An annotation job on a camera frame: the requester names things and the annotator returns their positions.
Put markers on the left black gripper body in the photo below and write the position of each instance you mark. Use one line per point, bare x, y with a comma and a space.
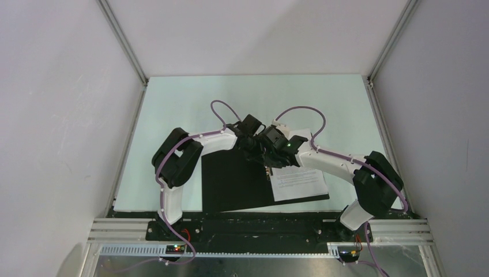
253, 148

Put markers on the right controller board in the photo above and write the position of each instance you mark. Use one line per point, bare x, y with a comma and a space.
345, 256

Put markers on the aluminium frame profile left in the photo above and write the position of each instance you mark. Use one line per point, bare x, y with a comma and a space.
122, 39

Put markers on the aluminium frame profile right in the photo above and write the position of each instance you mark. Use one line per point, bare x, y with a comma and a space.
398, 29

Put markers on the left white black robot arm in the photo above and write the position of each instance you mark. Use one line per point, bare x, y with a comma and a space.
177, 157

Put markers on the controller board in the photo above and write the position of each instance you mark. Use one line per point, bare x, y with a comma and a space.
345, 256
175, 249

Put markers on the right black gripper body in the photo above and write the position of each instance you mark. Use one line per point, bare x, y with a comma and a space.
270, 159

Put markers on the printed paper sheet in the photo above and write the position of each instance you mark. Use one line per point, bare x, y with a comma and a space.
295, 184

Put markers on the slotted cable duct rail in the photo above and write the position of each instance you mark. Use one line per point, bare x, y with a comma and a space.
155, 250

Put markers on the red black clip folder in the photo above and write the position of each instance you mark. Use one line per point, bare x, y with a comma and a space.
231, 183

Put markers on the metal folder clip mechanism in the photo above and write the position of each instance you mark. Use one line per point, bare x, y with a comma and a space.
268, 173

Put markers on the aluminium frame profile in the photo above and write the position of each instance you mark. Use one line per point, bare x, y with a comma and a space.
122, 39
398, 29

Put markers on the left controller board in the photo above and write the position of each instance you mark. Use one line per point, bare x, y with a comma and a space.
175, 249

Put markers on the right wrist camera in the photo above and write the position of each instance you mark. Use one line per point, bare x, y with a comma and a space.
281, 127

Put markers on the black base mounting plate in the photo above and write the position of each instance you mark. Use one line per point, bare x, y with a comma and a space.
257, 231

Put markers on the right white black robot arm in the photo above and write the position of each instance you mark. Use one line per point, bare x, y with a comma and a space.
377, 184

